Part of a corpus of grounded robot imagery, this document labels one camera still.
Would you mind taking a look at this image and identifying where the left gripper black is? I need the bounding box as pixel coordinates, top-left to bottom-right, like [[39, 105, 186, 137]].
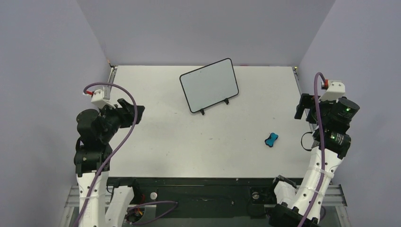
[[99, 98, 144, 142]]

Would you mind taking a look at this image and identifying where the blue whiteboard eraser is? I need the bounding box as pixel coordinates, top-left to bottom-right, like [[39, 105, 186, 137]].
[[264, 132, 279, 148]]

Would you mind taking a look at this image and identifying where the small whiteboard black frame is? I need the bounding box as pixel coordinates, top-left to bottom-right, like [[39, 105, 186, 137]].
[[179, 58, 239, 114]]

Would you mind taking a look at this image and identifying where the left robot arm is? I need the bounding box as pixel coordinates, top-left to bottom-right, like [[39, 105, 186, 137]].
[[74, 98, 145, 227]]

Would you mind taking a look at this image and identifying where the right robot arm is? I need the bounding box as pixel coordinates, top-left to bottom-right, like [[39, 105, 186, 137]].
[[266, 96, 360, 227]]

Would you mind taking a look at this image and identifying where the aluminium right side rail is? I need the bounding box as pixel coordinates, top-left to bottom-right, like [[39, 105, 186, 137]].
[[292, 66, 315, 131]]

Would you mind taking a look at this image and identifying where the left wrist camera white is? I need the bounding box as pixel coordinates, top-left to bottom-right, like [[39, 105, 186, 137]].
[[83, 88, 115, 109]]

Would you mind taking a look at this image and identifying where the aluminium left side rail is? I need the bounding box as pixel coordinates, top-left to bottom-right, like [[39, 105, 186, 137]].
[[82, 66, 118, 176]]

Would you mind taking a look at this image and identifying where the wire whiteboard stand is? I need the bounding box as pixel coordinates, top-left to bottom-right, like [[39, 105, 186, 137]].
[[200, 98, 229, 115]]

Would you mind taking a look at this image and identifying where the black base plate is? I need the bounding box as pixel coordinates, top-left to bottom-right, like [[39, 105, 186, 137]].
[[107, 177, 277, 218]]

